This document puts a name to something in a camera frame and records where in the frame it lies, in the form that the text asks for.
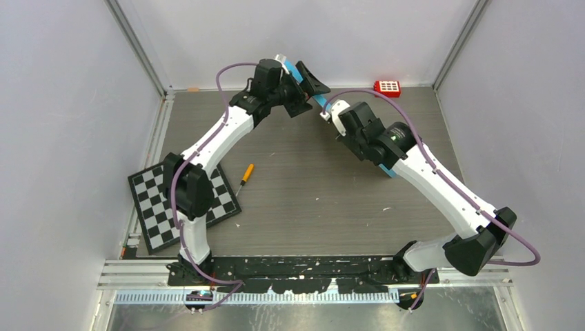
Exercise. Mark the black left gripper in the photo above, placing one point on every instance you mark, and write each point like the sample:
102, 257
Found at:
301, 97

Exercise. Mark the blue picture frame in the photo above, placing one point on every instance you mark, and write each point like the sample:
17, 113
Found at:
321, 100

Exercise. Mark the orange handled screwdriver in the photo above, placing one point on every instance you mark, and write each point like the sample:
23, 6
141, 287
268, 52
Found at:
245, 178

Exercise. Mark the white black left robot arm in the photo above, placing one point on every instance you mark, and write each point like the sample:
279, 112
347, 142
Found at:
187, 175

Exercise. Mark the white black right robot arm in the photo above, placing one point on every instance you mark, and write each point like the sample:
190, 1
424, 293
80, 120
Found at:
479, 227

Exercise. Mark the red toy brick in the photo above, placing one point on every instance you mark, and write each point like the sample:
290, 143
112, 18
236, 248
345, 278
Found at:
390, 89

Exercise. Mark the black white chessboard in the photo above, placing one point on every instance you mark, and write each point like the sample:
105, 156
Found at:
154, 212

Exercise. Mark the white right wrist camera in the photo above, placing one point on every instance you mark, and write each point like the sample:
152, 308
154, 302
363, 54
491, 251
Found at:
332, 115

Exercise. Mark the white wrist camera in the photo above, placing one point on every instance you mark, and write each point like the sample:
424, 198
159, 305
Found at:
283, 61
332, 115

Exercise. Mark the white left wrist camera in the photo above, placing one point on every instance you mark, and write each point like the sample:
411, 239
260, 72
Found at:
283, 61

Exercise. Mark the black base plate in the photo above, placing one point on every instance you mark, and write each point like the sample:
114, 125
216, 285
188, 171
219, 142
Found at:
299, 275

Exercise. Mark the aluminium front rail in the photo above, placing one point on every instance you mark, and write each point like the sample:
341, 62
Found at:
145, 281

